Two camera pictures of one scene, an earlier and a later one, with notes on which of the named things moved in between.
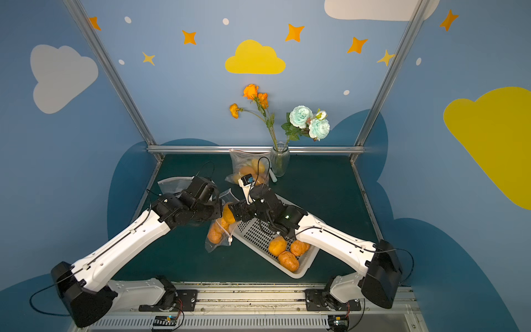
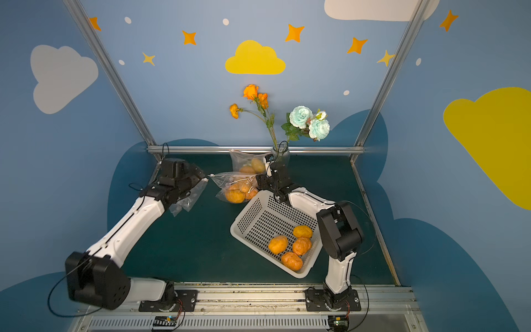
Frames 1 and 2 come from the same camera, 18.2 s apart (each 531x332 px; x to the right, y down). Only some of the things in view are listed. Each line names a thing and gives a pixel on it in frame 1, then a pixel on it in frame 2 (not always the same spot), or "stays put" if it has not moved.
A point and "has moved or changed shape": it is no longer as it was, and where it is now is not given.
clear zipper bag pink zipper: (245, 162) stays put
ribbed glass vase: (280, 158) stays put
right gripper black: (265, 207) → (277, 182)
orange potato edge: (228, 217) has moved or changed shape
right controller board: (338, 322) stays put
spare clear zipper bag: (220, 232) → (236, 187)
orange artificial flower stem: (251, 93) stays put
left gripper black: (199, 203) → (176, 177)
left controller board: (165, 320) stays put
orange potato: (277, 245) stays put
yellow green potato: (261, 167) stays put
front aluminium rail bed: (260, 307) stays put
